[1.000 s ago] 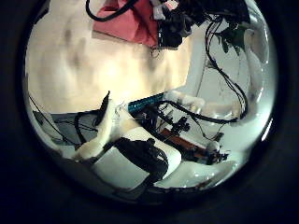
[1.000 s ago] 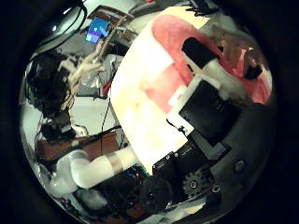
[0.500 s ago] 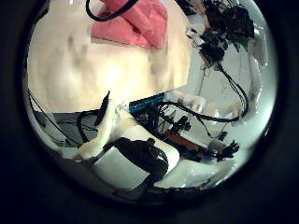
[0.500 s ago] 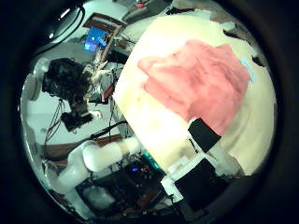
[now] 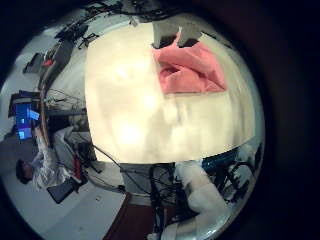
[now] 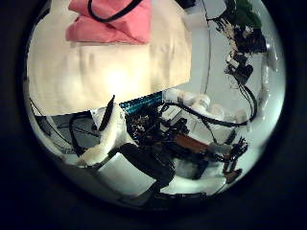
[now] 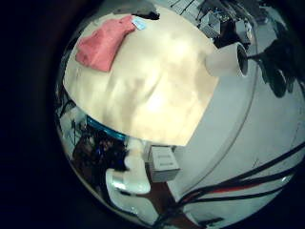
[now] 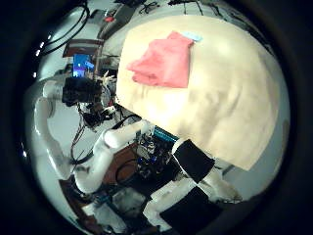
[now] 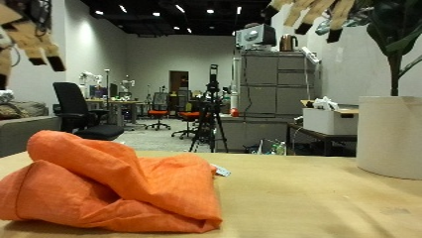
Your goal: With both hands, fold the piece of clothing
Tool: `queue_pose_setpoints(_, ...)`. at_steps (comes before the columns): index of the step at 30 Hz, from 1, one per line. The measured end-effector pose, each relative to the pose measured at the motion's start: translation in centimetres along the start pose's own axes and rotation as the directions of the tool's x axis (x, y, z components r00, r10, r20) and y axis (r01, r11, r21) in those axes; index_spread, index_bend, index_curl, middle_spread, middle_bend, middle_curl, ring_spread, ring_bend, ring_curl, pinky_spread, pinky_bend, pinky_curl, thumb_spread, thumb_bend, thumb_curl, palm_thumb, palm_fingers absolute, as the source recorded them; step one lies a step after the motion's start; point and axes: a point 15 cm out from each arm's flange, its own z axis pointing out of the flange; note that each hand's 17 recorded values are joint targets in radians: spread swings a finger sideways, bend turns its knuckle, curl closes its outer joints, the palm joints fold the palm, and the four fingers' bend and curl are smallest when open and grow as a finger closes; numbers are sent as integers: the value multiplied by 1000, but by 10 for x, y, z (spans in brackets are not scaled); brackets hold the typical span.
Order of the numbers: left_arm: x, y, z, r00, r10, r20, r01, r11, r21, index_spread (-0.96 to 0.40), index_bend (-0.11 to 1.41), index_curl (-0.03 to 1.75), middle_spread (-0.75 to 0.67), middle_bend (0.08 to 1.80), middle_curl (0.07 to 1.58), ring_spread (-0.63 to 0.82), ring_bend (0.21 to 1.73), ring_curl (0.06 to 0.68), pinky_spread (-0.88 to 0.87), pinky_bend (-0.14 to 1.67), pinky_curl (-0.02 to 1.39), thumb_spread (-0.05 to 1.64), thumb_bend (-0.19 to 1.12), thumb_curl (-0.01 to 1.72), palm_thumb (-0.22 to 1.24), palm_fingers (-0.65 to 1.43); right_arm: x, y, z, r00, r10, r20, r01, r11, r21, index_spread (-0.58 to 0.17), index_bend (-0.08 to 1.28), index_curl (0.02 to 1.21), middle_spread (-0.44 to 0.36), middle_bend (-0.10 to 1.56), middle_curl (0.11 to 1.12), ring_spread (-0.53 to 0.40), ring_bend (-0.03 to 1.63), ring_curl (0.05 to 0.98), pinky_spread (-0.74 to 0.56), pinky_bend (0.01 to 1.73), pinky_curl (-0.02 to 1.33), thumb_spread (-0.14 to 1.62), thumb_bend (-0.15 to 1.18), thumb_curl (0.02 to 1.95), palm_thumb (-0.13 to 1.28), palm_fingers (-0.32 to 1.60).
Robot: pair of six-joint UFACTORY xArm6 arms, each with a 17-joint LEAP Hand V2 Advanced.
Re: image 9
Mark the green plastic bottles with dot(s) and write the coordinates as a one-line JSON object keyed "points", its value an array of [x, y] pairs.
{"points": [[278, 148]]}

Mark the low grey counter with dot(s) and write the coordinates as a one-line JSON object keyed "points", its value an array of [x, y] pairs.
{"points": [[250, 132]]}

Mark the wooden side table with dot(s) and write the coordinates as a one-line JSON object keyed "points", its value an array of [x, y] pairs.
{"points": [[324, 137]]}

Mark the orange button shirt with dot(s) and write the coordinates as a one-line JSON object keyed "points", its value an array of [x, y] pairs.
{"points": [[113, 191]]}

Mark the white storage box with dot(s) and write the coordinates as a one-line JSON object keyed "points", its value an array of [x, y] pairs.
{"points": [[328, 121]]}

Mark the orange mesh-back office chair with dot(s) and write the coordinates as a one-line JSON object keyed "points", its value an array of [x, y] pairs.
{"points": [[158, 113]]}

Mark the black office chair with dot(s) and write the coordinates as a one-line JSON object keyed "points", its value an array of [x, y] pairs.
{"points": [[71, 109]]}

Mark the white crumpled bag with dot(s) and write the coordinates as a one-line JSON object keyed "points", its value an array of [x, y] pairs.
{"points": [[324, 103]]}

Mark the wooden background desk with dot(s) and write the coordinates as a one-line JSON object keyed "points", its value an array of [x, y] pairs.
{"points": [[118, 104]]}

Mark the small red object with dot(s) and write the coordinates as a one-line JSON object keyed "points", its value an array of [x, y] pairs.
{"points": [[234, 112]]}

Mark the green leafy plant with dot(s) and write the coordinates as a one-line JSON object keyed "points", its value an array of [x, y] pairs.
{"points": [[394, 69]]}

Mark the brown door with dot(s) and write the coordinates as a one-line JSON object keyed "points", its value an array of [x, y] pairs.
{"points": [[175, 81]]}

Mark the white round plant pot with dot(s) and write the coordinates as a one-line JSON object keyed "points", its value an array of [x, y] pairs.
{"points": [[388, 137]]}

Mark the brown cushion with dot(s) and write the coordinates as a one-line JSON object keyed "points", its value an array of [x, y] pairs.
{"points": [[26, 109]]}

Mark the black camera tripod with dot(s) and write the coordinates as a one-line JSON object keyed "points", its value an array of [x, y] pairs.
{"points": [[211, 109]]}

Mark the grey filing cabinet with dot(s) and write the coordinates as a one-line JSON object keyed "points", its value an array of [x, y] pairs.
{"points": [[276, 86]]}

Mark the white power strip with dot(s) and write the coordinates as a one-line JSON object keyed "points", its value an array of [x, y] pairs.
{"points": [[310, 55]]}

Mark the copper kettle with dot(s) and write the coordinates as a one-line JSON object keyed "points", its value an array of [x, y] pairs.
{"points": [[287, 43]]}

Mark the grey sofa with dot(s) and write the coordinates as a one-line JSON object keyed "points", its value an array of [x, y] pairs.
{"points": [[24, 132]]}

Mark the grey box appliance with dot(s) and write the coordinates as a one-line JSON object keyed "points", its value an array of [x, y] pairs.
{"points": [[255, 35]]}

